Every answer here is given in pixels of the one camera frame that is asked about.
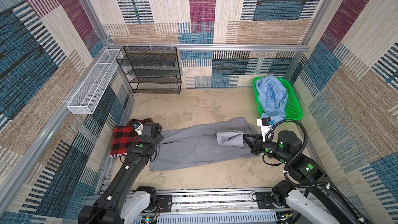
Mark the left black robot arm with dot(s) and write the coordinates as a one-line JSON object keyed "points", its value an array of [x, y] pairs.
{"points": [[113, 206]]}

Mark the black wire shelf rack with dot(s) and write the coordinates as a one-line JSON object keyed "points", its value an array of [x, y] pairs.
{"points": [[154, 70]]}

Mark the aluminium front rail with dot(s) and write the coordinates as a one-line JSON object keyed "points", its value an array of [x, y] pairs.
{"points": [[215, 200]]}

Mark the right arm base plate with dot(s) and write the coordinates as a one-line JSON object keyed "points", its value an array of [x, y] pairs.
{"points": [[269, 200]]}

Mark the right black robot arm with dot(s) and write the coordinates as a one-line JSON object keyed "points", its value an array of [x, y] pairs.
{"points": [[306, 187]]}

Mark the red black plaid folded shirt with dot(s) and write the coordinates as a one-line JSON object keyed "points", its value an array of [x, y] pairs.
{"points": [[124, 136]]}

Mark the white wire mesh basket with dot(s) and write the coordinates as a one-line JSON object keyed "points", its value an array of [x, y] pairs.
{"points": [[89, 94]]}

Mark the green plastic basket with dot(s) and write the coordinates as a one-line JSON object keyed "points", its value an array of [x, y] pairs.
{"points": [[292, 109]]}

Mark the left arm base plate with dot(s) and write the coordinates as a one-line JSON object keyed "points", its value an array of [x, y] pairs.
{"points": [[163, 204]]}

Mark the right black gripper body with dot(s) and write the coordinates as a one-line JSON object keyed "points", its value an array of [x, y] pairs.
{"points": [[259, 146]]}

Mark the grey long sleeve shirt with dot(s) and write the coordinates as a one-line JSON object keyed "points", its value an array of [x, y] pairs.
{"points": [[203, 144]]}

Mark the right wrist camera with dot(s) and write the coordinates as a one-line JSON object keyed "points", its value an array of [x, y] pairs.
{"points": [[267, 128]]}

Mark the light blue shirt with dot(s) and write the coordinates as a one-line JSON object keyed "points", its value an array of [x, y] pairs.
{"points": [[272, 97]]}

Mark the white slotted cable duct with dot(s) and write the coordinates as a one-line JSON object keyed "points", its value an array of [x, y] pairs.
{"points": [[215, 218]]}

